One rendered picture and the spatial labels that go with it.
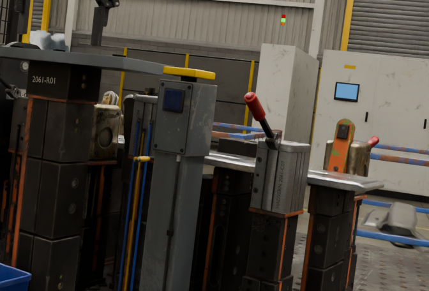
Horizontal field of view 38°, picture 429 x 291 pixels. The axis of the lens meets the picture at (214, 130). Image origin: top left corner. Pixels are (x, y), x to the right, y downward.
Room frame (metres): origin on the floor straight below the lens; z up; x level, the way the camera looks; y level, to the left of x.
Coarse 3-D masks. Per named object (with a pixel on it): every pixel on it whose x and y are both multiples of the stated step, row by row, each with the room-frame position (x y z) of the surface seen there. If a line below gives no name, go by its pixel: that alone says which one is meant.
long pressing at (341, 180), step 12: (120, 144) 1.34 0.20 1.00; (216, 156) 1.29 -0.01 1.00; (228, 156) 1.33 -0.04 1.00; (240, 156) 1.36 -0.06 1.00; (240, 168) 1.19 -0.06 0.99; (252, 168) 1.18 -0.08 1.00; (312, 168) 1.28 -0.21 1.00; (312, 180) 1.12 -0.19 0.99; (324, 180) 1.11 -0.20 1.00; (336, 180) 1.10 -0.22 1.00; (348, 180) 1.14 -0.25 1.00; (360, 180) 1.16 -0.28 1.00; (372, 180) 1.19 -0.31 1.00
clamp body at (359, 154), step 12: (360, 144) 1.33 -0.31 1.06; (324, 156) 1.35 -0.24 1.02; (360, 156) 1.33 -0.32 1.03; (324, 168) 1.34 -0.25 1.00; (348, 168) 1.32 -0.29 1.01; (360, 168) 1.34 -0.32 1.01; (360, 192) 1.36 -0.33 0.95; (360, 204) 1.38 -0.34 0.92; (348, 228) 1.33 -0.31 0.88; (348, 240) 1.34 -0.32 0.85; (348, 252) 1.33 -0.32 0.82; (348, 264) 1.34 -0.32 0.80; (348, 276) 1.35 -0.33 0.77; (348, 288) 1.36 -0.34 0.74
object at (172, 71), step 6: (168, 66) 0.96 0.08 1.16; (168, 72) 0.96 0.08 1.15; (174, 72) 0.95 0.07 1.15; (180, 72) 0.95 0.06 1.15; (186, 72) 0.94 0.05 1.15; (192, 72) 0.94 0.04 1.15; (198, 72) 0.94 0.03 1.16; (204, 72) 0.95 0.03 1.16; (210, 72) 0.97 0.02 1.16; (186, 78) 0.96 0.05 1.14; (192, 78) 0.96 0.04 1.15; (204, 78) 0.96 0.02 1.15; (210, 78) 0.97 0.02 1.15
